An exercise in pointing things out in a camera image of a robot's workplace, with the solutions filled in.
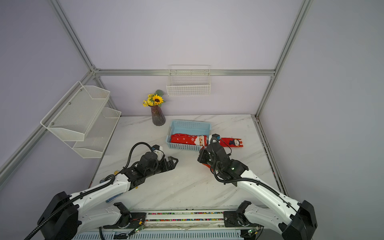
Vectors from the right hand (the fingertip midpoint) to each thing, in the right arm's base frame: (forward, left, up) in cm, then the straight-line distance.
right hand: (200, 153), depth 77 cm
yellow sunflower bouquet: (+39, +30, +5) cm, 49 cm away
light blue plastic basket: (+33, +6, -17) cm, 37 cm away
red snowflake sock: (+19, +6, -13) cm, 23 cm away
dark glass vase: (+38, +30, -10) cm, 50 cm away
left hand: (-1, +16, -9) cm, 18 cm away
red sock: (-10, -3, +6) cm, 12 cm away
